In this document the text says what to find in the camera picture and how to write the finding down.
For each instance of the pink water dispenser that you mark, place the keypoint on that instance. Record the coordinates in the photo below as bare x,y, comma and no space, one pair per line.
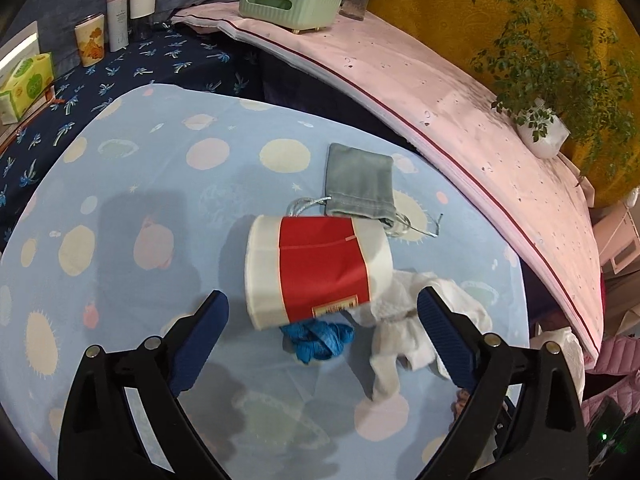
617,236

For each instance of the white tissue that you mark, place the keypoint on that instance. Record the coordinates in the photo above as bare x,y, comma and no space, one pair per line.
399,337

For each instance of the red and white paper cup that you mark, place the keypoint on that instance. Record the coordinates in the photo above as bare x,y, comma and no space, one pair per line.
298,268

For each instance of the potted green plant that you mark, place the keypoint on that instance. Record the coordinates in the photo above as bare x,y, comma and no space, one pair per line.
552,67

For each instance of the navy patterned cloth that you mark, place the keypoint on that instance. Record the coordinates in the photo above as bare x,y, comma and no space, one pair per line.
173,55

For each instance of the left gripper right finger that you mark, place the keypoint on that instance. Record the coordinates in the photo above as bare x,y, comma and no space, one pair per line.
522,419

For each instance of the white cosmetic tube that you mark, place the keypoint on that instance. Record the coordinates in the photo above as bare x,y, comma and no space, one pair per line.
117,24

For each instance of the pink puffer jacket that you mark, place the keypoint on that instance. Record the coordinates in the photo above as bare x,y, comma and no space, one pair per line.
615,376

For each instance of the blue wrapper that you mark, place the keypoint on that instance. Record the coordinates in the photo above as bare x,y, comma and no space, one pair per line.
315,340

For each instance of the green yellow carton box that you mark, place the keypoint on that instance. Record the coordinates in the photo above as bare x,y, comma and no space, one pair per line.
24,86

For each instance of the pink table cover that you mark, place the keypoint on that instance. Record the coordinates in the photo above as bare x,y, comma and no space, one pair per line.
537,205

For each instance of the light blue dotted tablecloth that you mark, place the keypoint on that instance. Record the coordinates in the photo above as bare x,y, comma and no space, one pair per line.
148,211

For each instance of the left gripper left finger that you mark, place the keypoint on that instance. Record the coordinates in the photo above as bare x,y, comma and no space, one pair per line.
99,437

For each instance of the green tissue box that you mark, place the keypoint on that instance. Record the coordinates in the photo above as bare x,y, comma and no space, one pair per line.
295,15

